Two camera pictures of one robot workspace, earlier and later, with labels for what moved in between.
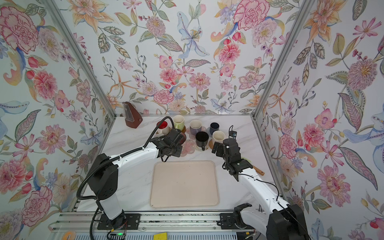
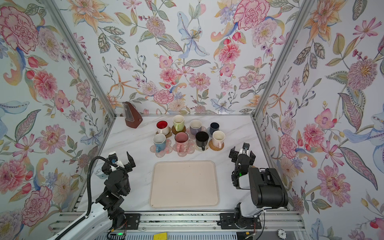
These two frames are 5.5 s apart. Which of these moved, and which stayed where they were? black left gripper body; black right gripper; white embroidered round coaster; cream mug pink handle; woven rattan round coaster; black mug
Moved: black left gripper body; black right gripper
Stayed: white embroidered round coaster; cream mug pink handle; woven rattan round coaster; black mug
